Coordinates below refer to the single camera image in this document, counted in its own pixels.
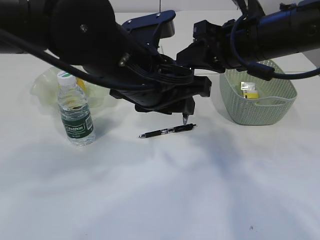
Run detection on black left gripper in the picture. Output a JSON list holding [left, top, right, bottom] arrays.
[[108, 53, 212, 115]]

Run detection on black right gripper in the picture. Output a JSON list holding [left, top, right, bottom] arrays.
[[175, 19, 240, 73]]

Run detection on yellow packaging waste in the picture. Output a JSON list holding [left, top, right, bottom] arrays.
[[240, 81, 259, 100]]

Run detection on yellow pear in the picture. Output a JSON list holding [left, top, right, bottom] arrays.
[[76, 77, 86, 92]]

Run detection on clear water bottle green label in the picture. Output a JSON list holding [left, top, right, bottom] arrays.
[[57, 70, 96, 146]]

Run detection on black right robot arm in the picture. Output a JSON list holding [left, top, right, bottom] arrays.
[[176, 0, 320, 73]]

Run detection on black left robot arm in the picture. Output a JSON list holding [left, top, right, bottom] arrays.
[[0, 0, 212, 115]]

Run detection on black gel pen middle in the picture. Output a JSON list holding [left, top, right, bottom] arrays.
[[138, 123, 197, 139]]

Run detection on green woven plastic basket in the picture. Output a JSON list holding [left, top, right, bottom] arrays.
[[219, 69, 297, 126]]

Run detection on translucent green ruffled plate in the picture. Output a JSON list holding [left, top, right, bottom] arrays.
[[30, 66, 117, 109]]

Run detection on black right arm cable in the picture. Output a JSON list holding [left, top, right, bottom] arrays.
[[229, 0, 320, 81]]

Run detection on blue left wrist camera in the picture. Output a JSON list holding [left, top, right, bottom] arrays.
[[122, 10, 176, 53]]

